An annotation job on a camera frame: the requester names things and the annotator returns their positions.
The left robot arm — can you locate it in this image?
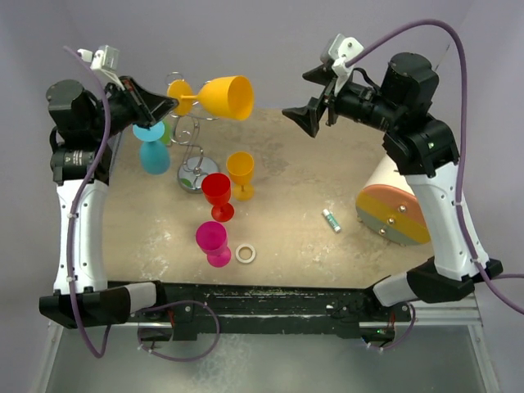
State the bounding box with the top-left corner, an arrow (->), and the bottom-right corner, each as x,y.
38,76 -> 178,329

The red plastic wine glass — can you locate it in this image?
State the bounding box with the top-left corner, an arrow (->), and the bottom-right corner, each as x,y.
201,173 -> 234,223

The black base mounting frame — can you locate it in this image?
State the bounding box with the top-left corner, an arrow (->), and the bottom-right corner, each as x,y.
125,282 -> 411,340

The aluminium rail frame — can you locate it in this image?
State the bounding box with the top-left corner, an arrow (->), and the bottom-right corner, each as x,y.
36,296 -> 499,392

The orange wine glass rear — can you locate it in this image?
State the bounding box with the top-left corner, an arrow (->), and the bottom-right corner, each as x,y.
226,151 -> 255,201

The orange wine glass front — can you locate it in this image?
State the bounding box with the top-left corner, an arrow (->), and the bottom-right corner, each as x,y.
166,75 -> 255,121

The chrome wire wine glass rack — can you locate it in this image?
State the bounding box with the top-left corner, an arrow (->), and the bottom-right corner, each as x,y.
165,71 -> 220,194

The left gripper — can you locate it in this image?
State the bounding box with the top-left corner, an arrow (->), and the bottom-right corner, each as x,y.
88,75 -> 178,140

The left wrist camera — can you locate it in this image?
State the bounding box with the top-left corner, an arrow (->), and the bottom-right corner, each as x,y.
76,45 -> 122,88

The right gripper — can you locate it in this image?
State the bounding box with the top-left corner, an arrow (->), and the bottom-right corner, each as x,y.
283,61 -> 404,136

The green plastic wine glass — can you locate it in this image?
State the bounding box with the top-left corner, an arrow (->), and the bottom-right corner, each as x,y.
160,120 -> 172,147

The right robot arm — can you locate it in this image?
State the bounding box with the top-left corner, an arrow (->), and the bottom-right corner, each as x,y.
282,52 -> 503,320

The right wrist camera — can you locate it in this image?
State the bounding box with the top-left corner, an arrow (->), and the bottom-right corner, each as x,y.
320,34 -> 364,96

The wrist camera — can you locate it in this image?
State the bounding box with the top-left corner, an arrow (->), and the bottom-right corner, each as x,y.
76,45 -> 122,88
320,34 -> 364,96

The blue plastic wine glass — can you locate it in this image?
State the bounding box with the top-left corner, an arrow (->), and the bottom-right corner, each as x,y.
133,122 -> 170,175

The white tape ring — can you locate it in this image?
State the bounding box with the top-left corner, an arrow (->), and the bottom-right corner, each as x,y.
235,243 -> 257,264

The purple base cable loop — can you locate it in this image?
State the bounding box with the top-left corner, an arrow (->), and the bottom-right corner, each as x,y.
137,300 -> 221,363

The pink plastic wine glass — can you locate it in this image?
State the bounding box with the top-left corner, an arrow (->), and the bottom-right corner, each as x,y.
195,221 -> 232,268

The orange wine glass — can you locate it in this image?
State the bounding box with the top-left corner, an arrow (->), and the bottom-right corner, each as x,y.
166,75 -> 255,121
226,151 -> 255,201

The white green lip balm tube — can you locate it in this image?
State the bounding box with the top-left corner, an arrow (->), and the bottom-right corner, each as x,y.
322,209 -> 341,233

